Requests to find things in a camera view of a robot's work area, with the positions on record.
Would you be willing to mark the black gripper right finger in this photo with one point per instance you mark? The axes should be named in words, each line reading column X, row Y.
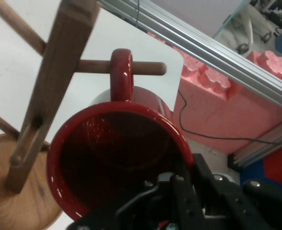
column 227, row 206

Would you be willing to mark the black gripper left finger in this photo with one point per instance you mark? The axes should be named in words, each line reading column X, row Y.
column 179, row 203

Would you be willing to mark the red enamel mug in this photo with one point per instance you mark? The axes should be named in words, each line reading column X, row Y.
column 121, row 79

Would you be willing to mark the dark blue foam mat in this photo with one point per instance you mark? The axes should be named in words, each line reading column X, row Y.
column 249, row 171

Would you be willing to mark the red floor mat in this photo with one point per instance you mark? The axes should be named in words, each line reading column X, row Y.
column 278, row 166

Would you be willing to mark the pink foam block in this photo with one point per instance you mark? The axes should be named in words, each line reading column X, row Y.
column 215, row 107

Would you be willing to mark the brown wooden mug tree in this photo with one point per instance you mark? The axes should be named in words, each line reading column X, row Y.
column 59, row 60

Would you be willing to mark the low aluminium frame rail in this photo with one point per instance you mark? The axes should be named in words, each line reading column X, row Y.
column 262, row 148

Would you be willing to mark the slanted aluminium frame rail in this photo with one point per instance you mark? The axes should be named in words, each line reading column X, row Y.
column 203, row 48

